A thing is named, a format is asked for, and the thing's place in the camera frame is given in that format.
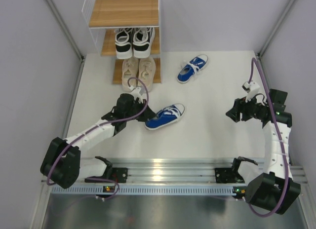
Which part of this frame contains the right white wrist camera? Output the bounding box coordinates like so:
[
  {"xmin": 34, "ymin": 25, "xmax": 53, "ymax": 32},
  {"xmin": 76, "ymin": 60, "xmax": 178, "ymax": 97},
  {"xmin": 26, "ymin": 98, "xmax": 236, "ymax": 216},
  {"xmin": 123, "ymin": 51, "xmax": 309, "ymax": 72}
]
[{"xmin": 242, "ymin": 81, "xmax": 260, "ymax": 103}]

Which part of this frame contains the aluminium frame post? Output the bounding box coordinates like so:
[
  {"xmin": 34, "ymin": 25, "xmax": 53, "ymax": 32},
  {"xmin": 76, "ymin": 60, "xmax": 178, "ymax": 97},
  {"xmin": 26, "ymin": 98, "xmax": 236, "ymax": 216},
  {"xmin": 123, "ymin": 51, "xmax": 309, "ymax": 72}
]
[
  {"xmin": 39, "ymin": 0, "xmax": 86, "ymax": 64},
  {"xmin": 256, "ymin": 0, "xmax": 298, "ymax": 60}
]

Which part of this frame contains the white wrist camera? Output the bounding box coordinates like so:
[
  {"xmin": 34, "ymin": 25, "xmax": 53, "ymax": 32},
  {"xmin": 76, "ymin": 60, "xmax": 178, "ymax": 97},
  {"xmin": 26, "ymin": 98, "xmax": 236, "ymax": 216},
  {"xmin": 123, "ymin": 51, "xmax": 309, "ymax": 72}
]
[
  {"xmin": 129, "ymin": 85, "xmax": 147, "ymax": 103},
  {"xmin": 242, "ymin": 81, "xmax": 260, "ymax": 103}
]

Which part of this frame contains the black white sneaker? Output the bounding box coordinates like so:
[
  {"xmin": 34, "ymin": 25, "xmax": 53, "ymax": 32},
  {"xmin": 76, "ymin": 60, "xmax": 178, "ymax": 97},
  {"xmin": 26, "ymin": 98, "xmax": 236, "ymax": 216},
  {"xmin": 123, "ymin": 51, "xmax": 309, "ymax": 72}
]
[
  {"xmin": 115, "ymin": 28, "xmax": 134, "ymax": 60},
  {"xmin": 133, "ymin": 27, "xmax": 155, "ymax": 59}
]

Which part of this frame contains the left aluminium frame post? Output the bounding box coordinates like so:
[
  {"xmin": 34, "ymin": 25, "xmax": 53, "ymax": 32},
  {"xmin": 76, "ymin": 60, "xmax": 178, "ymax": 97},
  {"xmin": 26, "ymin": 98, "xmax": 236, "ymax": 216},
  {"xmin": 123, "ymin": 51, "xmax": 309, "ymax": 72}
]
[{"xmin": 39, "ymin": 0, "xmax": 86, "ymax": 64}]

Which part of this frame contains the right aluminium frame post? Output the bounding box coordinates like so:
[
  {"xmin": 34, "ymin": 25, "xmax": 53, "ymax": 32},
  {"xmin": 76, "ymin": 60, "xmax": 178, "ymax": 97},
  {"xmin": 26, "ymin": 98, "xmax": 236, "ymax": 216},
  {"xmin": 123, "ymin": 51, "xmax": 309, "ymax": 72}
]
[{"xmin": 256, "ymin": 0, "xmax": 298, "ymax": 60}]

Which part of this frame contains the blue canvas sneaker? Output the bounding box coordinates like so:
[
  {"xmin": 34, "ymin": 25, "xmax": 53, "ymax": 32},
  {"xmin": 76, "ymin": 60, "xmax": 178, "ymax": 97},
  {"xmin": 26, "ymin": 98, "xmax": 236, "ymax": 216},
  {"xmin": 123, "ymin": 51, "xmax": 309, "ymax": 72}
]
[
  {"xmin": 177, "ymin": 54, "xmax": 209, "ymax": 84},
  {"xmin": 145, "ymin": 103, "xmax": 186, "ymax": 131}
]

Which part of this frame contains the slotted grey cable duct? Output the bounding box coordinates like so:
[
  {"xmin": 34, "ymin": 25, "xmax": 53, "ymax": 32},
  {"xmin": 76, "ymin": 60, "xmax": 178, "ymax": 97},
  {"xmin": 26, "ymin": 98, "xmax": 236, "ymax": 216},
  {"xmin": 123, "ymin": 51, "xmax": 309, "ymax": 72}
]
[{"xmin": 51, "ymin": 185, "xmax": 236, "ymax": 196}]

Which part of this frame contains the aluminium mounting rail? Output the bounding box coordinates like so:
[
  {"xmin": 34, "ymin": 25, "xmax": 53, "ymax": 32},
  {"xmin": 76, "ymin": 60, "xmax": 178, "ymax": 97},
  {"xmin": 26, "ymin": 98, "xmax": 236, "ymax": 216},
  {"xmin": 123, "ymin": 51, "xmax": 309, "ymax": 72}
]
[{"xmin": 40, "ymin": 157, "xmax": 308, "ymax": 188}]

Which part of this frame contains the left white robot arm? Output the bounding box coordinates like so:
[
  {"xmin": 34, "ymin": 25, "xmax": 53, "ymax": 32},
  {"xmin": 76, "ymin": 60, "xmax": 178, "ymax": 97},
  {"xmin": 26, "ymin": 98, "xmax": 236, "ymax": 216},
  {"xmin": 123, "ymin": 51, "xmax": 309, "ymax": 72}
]
[{"xmin": 40, "ymin": 93, "xmax": 156, "ymax": 189}]

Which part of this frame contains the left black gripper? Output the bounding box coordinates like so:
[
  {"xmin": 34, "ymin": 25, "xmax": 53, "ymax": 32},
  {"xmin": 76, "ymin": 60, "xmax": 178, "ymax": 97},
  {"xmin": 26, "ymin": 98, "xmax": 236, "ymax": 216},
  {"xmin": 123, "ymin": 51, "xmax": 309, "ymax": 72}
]
[{"xmin": 125, "ymin": 99, "xmax": 157, "ymax": 122}]

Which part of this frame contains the wooden three-tier shoe shelf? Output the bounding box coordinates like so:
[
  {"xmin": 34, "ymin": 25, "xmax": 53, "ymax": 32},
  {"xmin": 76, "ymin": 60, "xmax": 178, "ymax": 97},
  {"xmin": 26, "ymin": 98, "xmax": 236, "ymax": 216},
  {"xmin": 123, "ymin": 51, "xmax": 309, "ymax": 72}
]
[{"xmin": 81, "ymin": 0, "xmax": 161, "ymax": 84}]

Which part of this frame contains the beige lace sneaker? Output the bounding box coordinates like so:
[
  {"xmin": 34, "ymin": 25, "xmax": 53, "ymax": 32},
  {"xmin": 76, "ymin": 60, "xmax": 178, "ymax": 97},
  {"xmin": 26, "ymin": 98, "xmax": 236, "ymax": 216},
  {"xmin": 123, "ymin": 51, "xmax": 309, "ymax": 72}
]
[
  {"xmin": 121, "ymin": 57, "xmax": 139, "ymax": 92},
  {"xmin": 138, "ymin": 57, "xmax": 156, "ymax": 91}
]

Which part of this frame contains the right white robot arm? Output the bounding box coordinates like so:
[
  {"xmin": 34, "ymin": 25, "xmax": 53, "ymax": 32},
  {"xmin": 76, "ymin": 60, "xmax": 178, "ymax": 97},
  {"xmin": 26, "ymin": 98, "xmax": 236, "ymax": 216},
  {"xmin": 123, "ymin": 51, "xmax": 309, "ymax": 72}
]
[{"xmin": 226, "ymin": 88, "xmax": 301, "ymax": 215}]

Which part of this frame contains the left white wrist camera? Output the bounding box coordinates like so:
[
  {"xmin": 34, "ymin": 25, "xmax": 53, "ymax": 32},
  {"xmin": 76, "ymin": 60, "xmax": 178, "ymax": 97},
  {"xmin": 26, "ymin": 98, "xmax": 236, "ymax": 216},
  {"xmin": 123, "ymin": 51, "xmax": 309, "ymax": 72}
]
[{"xmin": 129, "ymin": 85, "xmax": 147, "ymax": 103}]

